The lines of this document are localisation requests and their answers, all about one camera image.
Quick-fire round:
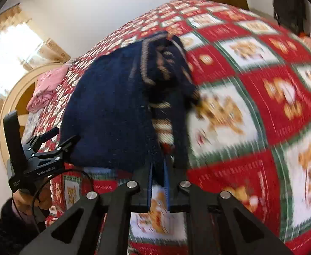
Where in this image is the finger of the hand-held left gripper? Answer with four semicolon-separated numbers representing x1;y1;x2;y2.
32;134;81;165
25;127;60;152

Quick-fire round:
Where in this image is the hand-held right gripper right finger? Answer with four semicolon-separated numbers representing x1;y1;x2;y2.
163;159;294;255

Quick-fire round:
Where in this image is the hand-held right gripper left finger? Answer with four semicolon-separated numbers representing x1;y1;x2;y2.
19;162;156;255

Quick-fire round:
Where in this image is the navy knitted sweater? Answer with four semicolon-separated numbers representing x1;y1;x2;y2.
60;30;202;186

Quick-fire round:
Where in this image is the person's left forearm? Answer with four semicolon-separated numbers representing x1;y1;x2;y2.
0;198;47;255

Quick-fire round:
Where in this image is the person's left hand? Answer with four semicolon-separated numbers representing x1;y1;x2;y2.
12;181;52;215

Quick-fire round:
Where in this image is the pale folded bedding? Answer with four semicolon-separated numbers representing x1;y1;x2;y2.
21;109;43;144

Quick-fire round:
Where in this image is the wooden arched headboard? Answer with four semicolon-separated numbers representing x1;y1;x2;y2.
0;62;66;165

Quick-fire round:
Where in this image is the pink folded cloth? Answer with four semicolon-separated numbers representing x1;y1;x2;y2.
27;65;69;113

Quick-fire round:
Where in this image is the beige window curtain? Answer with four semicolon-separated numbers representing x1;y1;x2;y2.
0;4;71;120

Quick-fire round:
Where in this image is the red green printed blanket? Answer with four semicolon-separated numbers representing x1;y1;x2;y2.
21;0;311;255

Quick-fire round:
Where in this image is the dark cabinet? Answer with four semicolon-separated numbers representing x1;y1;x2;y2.
272;0;307;32

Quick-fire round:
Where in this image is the black cable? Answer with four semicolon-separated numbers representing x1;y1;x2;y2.
32;169;95;234

